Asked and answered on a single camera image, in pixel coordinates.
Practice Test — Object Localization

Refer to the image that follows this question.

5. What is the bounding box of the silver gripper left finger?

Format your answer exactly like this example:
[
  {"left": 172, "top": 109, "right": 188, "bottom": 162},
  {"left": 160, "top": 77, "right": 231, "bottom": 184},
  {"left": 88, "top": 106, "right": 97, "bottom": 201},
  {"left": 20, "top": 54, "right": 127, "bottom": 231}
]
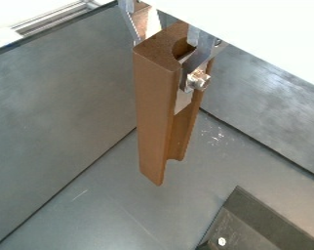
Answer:
[{"left": 117, "top": 0, "right": 141, "bottom": 45}]

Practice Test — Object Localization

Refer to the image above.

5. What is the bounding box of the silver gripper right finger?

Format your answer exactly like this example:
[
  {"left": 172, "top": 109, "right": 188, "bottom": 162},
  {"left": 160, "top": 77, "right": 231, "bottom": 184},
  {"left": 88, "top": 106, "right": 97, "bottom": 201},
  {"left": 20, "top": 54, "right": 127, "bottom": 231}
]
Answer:
[{"left": 175, "top": 25, "right": 228, "bottom": 114}]

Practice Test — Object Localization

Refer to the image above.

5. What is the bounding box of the brown arch block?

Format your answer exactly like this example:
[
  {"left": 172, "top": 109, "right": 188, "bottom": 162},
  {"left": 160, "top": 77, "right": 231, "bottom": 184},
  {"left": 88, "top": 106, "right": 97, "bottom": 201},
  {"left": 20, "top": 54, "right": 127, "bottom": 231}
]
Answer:
[{"left": 131, "top": 1, "right": 216, "bottom": 187}]

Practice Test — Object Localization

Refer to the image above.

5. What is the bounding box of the black curved holder stand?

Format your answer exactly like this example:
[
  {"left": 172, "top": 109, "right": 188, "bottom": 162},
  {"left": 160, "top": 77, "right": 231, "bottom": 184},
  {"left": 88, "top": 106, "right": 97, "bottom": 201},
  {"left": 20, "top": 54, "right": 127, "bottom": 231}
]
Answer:
[{"left": 195, "top": 186, "right": 314, "bottom": 250}]

